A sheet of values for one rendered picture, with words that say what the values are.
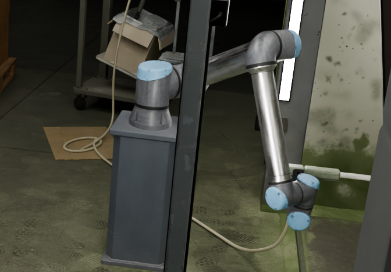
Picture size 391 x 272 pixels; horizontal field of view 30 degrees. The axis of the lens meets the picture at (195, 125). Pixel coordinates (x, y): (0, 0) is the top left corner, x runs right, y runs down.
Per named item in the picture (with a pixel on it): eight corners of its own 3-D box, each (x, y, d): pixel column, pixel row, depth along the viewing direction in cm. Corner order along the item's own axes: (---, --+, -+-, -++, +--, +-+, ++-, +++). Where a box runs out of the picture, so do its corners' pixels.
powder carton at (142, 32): (117, 44, 574) (135, -2, 560) (166, 68, 569) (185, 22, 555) (91, 56, 525) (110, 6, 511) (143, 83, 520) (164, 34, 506)
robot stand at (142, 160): (100, 264, 329) (109, 129, 309) (113, 234, 358) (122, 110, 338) (167, 272, 327) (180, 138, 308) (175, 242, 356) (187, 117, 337)
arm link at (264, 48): (255, 29, 266) (285, 211, 267) (278, 27, 274) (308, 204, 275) (233, 35, 274) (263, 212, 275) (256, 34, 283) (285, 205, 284)
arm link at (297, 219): (314, 214, 281) (307, 236, 285) (312, 198, 292) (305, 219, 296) (290, 209, 281) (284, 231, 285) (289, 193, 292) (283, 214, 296)
